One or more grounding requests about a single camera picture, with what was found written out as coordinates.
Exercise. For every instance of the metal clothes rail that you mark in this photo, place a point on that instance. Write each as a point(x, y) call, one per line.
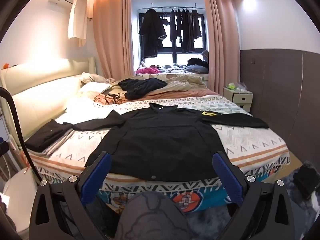
point(170, 8)

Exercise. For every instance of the crumpled black garment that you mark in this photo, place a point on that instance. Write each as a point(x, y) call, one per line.
point(140, 86)

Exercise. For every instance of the spotted window seat cushion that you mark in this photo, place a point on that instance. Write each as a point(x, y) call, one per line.
point(175, 68)

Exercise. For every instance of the cream padded headboard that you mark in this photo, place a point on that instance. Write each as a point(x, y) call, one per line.
point(37, 92)

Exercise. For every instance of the small orange object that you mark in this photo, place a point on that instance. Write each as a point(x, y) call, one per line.
point(5, 65)

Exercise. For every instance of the cartoon print bed sheet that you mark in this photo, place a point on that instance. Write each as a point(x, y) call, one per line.
point(185, 200)

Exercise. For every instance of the white round stool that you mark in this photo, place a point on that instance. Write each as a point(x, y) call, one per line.
point(20, 197)

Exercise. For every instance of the beige pillow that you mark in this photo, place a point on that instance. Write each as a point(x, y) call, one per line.
point(92, 77)

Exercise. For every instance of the folded black garment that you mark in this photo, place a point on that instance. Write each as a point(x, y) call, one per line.
point(47, 135)

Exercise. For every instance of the pink curtain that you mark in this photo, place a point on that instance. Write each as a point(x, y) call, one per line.
point(112, 30)
point(222, 42)

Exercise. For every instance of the pink cloth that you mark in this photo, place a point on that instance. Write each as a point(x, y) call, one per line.
point(146, 70)

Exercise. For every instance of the row of hanging dark clothes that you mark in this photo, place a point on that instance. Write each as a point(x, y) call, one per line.
point(151, 35)

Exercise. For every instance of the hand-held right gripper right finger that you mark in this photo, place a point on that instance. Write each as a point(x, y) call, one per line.
point(227, 178)

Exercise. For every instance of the bed with patterned sheet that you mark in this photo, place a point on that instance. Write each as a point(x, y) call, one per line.
point(250, 140)

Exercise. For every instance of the small green object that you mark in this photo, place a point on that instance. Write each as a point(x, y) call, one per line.
point(231, 86)

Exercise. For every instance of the black object on floor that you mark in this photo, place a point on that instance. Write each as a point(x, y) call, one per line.
point(306, 180)

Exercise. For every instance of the dark bag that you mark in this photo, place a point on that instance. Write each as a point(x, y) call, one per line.
point(195, 63)

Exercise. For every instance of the black jacket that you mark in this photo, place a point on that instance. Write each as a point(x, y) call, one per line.
point(160, 140)

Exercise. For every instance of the white nightstand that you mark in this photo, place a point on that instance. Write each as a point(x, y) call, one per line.
point(240, 99)

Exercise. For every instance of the white hanging shirt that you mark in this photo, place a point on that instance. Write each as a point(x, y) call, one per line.
point(77, 17)

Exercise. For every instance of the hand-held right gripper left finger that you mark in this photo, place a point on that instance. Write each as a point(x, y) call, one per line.
point(96, 178)

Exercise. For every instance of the pile of clothes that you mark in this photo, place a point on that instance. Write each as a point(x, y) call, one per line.
point(185, 82)

